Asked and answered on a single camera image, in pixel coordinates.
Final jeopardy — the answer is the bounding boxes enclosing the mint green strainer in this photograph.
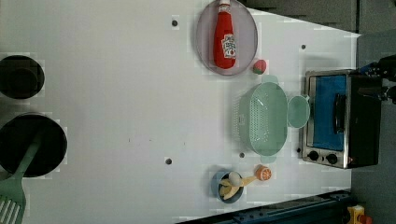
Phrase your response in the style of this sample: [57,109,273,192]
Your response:
[236,75,288,163]

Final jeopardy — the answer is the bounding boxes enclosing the blue small bowl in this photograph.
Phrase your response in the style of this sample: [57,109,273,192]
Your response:
[211,170,244,203]

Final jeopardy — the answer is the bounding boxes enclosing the red ketchup bottle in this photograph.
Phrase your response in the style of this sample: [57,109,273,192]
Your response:
[213,0,236,69]

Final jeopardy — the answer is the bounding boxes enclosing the pink strawberry toy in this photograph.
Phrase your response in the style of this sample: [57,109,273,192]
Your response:
[253,60,267,75]

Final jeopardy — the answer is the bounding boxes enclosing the peeled banana toy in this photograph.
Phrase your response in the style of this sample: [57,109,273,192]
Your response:
[219,172,257,200]

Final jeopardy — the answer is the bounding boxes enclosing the grey round plate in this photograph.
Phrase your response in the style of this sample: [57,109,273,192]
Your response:
[195,0,258,76]

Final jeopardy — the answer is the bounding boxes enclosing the orange slice toy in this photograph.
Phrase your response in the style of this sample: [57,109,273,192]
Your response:
[255,165,272,181]

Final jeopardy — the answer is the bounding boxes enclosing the mint green cup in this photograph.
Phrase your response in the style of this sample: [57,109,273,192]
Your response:
[287,95,310,129]

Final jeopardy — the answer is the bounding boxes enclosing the silver black toaster oven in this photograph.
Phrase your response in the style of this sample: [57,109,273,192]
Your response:
[302,69,382,169]

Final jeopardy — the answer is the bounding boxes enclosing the black round pot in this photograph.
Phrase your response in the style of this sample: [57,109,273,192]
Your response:
[0,55,45,99]

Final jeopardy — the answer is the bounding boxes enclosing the black frying pan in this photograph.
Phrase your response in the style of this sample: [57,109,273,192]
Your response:
[0,113,68,178]

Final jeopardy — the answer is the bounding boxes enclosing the yellow red toy object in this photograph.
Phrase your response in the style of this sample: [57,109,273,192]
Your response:
[347,205,373,224]

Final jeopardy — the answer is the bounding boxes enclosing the mint green spatula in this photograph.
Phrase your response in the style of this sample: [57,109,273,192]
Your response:
[0,136,41,224]

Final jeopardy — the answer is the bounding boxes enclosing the blue metal frame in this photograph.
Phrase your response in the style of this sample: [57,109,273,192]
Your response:
[178,190,356,224]

